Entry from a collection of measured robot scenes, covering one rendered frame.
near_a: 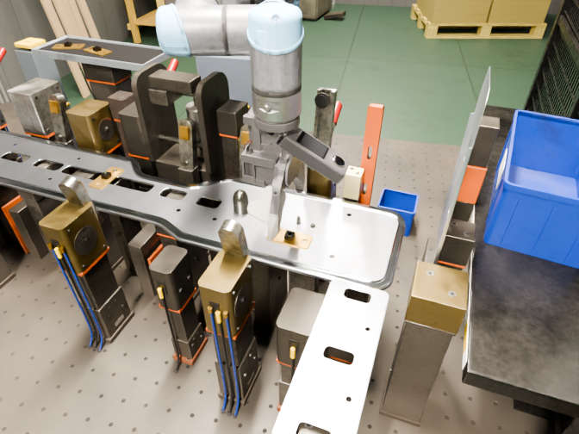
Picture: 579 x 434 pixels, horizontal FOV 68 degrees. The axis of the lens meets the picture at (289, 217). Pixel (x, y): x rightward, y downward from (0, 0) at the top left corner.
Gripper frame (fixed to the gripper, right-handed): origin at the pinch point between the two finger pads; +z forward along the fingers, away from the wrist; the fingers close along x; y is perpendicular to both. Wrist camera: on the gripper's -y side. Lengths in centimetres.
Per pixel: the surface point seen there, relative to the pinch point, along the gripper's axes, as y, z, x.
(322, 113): 0.4, -11.3, -20.5
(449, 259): -28.8, 2.4, -1.4
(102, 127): 59, 2, -20
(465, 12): -28, 78, -511
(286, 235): 0.4, 4.1, 0.7
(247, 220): 9.9, 5.3, -2.3
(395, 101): 14, 106, -303
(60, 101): 69, -4, -19
